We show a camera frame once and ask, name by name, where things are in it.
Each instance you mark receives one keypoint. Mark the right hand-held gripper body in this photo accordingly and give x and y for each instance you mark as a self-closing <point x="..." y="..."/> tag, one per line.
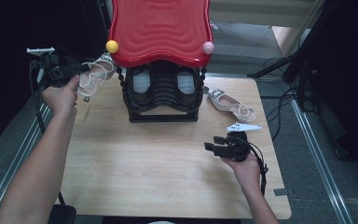
<point x="234" y="147"/>

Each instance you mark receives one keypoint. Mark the person's right hand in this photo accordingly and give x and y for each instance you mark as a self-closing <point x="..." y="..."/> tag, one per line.
<point x="248" y="172"/>

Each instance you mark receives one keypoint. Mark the metal floor rail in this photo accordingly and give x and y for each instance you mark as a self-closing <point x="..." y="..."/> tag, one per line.
<point x="28" y="140"/>
<point x="324" y="171"/>

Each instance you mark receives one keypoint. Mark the black metal stand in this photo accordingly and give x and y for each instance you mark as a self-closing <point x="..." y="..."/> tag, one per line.
<point x="270" y="67"/>

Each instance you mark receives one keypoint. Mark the person's left hand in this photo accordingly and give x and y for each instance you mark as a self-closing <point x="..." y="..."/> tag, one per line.
<point x="60" y="98"/>

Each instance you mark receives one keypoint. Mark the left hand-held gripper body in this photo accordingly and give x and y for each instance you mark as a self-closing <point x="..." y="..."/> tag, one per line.
<point x="56" y="73"/>

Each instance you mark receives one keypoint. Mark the red and black shoe rack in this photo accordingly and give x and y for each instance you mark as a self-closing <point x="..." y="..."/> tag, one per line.
<point x="160" y="28"/>

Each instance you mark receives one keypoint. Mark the black curtain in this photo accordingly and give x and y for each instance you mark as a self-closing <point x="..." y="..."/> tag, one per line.
<point x="354" y="77"/>
<point x="6" y="46"/>

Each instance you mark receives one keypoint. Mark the grey tape piece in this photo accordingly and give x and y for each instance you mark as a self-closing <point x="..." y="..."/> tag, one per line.
<point x="280" y="192"/>

